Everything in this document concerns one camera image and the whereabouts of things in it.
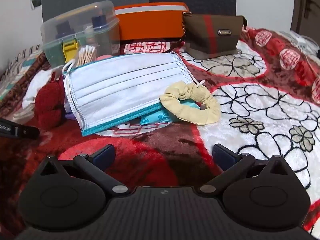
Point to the white face mask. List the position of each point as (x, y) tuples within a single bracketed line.
[(120, 87)]

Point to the beige scrunchie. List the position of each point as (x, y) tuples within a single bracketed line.
[(172, 96)]

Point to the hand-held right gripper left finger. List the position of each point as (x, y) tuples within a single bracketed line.
[(105, 153)]

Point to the brown striped zip pouch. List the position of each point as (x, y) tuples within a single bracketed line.
[(207, 37)]

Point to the red floral printed blanket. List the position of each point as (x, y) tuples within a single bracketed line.
[(250, 110)]

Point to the white plush toy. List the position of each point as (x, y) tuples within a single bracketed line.
[(103, 57)]

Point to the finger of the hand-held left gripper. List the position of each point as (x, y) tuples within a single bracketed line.
[(27, 132)]

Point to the teal wipes packet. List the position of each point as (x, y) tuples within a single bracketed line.
[(152, 120)]

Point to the cotton swabs pack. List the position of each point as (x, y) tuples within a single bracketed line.
[(86, 55)]

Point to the dark red plush toy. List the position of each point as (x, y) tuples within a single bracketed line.
[(50, 110)]

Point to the orange cardboard box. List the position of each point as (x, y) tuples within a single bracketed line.
[(150, 25)]

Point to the brown wooden door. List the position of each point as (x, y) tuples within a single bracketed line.
[(305, 10)]

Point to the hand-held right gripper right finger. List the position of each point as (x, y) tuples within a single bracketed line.
[(222, 155)]

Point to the pale printed bedsheet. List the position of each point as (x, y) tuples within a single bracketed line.
[(305, 41)]

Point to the clear plastic storage box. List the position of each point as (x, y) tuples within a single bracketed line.
[(75, 22)]

